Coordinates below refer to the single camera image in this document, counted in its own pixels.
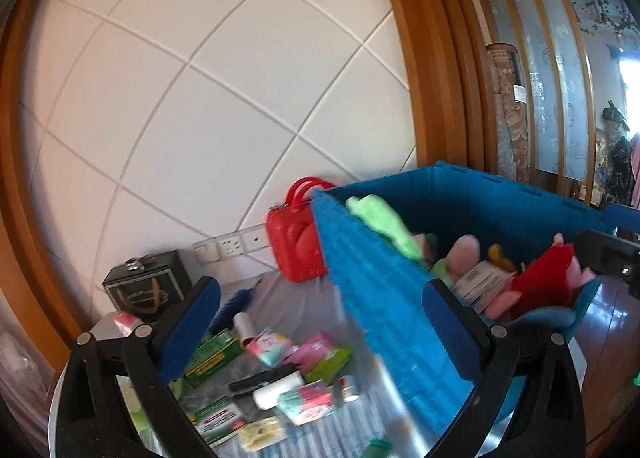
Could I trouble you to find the green frog plush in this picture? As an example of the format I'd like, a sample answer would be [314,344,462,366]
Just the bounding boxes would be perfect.
[346,195,453,283]

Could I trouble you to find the black flat case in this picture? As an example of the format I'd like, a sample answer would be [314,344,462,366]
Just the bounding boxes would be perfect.
[229,363,299,398]

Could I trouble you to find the rolled patterned carpet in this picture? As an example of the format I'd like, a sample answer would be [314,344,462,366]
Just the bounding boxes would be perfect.
[486,42,531,183]

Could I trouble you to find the hanging clothes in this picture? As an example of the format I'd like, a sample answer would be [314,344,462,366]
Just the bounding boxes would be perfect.
[597,100,640,211]

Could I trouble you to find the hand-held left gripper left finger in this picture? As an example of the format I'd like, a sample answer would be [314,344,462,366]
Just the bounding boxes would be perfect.
[50,277,221,458]

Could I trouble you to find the red plastic case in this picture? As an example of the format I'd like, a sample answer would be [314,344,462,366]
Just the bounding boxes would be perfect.
[266,177,337,283]

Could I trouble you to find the white lint roller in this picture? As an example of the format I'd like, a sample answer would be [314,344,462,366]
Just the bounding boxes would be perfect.
[232,312,257,354]

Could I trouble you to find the light green packet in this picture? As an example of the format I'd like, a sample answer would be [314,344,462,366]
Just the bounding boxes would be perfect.
[119,377,151,433]

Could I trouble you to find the large green box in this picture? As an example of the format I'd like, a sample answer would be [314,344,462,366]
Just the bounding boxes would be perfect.
[184,330,246,390]

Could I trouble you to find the wooden wall trim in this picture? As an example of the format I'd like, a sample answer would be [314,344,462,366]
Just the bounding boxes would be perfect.
[0,0,83,369]
[370,0,488,179]

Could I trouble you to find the grey cloth-covered desktop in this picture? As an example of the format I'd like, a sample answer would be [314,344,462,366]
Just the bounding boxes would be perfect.
[47,270,436,458]

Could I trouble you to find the white tube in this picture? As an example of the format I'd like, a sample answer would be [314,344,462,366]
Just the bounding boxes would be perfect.
[252,372,306,410]

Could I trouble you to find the blue plastic crate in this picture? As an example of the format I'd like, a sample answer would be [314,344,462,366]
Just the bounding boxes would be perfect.
[311,160,618,445]

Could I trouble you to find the pink green packet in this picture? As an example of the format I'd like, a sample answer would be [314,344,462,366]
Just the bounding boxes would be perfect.
[277,380,336,426]

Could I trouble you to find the small red white bottle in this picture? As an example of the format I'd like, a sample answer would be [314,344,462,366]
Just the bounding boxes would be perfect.
[339,375,362,403]

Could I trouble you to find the pink teal packet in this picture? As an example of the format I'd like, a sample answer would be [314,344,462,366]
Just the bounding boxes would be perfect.
[245,328,293,369]

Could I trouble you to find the white wall socket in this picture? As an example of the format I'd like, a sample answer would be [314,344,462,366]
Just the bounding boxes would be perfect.
[217,233,247,259]
[242,224,273,253]

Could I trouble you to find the black gift box with flask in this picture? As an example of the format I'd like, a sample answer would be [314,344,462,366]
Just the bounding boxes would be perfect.
[102,250,193,323]

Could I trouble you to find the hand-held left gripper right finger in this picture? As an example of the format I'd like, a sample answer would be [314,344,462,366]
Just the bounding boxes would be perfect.
[421,279,586,458]

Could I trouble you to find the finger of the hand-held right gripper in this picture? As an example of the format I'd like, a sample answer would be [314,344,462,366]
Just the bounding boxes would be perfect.
[602,204,640,225]
[574,230,640,299]

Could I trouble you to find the small pink white box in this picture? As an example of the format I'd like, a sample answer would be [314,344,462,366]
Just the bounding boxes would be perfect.
[112,310,146,339]

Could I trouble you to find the yellow packet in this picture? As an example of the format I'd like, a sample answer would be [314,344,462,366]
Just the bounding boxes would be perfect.
[237,415,289,457]

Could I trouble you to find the wooden slat glass screen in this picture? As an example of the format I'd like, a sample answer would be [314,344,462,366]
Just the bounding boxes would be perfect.
[460,0,626,203]

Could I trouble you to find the blue duster brush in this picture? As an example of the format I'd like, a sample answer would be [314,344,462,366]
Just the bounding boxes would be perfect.
[207,288,257,333]

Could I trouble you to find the clear plastic sheet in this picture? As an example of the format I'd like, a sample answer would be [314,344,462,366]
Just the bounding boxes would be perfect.
[0,308,53,399]

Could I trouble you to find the white medicine box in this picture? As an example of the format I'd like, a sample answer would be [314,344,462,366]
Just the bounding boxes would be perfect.
[454,260,516,316]

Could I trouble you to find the pink pig plush red dress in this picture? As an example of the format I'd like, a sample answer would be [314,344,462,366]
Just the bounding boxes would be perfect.
[485,233,598,321]

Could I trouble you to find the hanging green vine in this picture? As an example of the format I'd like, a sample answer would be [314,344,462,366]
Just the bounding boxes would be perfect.
[572,0,640,41]

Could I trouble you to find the green white red box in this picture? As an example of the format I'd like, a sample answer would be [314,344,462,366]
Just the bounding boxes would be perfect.
[192,400,248,452]

